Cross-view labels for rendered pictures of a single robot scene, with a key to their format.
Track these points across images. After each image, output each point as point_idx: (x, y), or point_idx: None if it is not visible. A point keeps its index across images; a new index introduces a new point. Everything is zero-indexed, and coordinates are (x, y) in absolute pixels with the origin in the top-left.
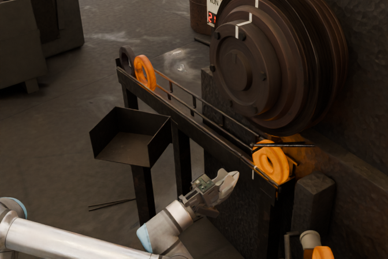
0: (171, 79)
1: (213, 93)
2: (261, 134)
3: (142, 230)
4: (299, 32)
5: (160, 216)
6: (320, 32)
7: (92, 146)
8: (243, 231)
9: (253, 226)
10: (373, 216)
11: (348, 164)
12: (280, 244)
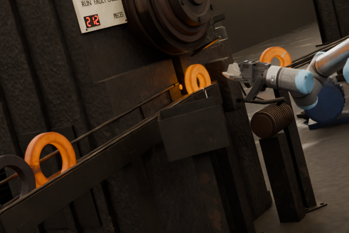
0: (72, 140)
1: (125, 93)
2: (171, 84)
3: (303, 70)
4: None
5: (286, 68)
6: None
7: (225, 126)
8: (196, 224)
9: (199, 198)
10: None
11: None
12: (215, 175)
